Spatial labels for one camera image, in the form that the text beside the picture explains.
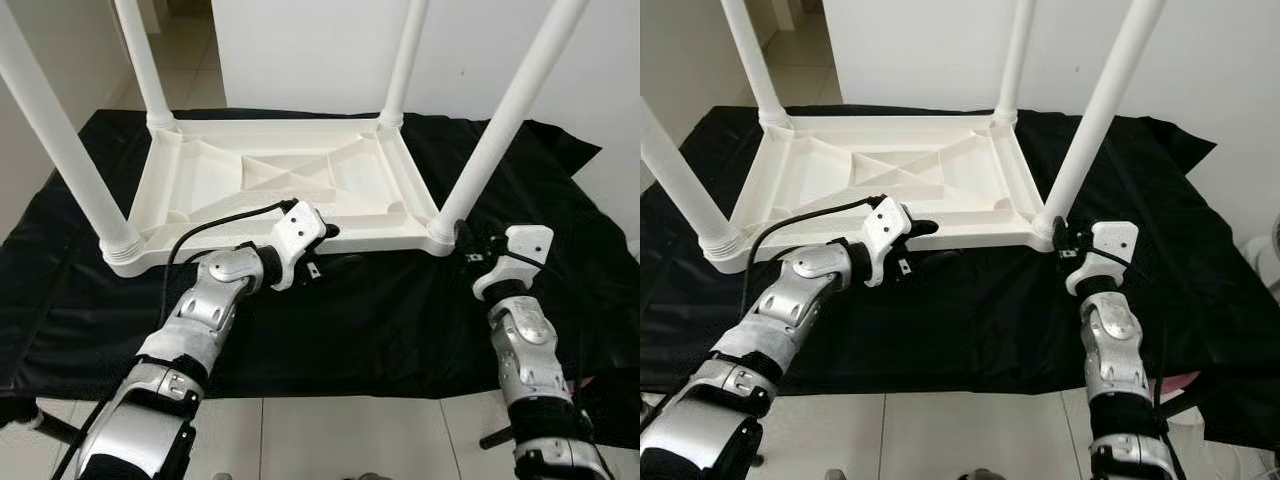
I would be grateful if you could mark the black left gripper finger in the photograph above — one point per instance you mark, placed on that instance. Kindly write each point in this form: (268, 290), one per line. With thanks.
(922, 228)
(345, 262)
(938, 261)
(328, 231)

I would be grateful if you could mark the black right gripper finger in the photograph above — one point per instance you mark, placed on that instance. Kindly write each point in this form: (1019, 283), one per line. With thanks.
(1058, 236)
(496, 241)
(1084, 239)
(463, 238)

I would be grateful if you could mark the white plastic table top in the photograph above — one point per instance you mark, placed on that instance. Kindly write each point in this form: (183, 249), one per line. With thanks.
(900, 180)
(300, 180)

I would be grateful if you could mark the white plastic table leg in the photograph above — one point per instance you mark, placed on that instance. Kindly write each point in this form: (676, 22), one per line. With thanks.
(405, 60)
(1100, 110)
(55, 130)
(1015, 60)
(510, 110)
(145, 60)
(750, 60)
(680, 190)

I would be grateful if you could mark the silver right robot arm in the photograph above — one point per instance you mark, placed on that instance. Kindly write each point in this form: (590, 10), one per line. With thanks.
(1110, 350)
(525, 360)

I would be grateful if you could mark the black cloth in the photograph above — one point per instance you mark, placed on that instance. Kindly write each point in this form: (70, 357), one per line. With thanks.
(1000, 320)
(400, 320)

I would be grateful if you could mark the pink cushion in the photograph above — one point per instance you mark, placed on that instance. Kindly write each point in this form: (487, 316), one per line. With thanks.
(1185, 380)
(583, 381)

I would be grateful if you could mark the black metal table leg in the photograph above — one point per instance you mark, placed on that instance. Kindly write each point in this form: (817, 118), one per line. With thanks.
(1180, 405)
(50, 425)
(497, 440)
(650, 404)

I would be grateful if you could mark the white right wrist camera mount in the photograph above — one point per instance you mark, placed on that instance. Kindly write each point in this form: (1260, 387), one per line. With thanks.
(1105, 250)
(515, 255)

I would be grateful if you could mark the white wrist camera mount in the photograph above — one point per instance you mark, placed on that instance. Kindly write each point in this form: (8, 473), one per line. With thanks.
(885, 235)
(515, 255)
(1105, 250)
(295, 240)

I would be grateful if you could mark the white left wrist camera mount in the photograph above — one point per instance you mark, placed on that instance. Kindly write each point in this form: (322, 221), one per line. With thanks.
(885, 235)
(295, 240)

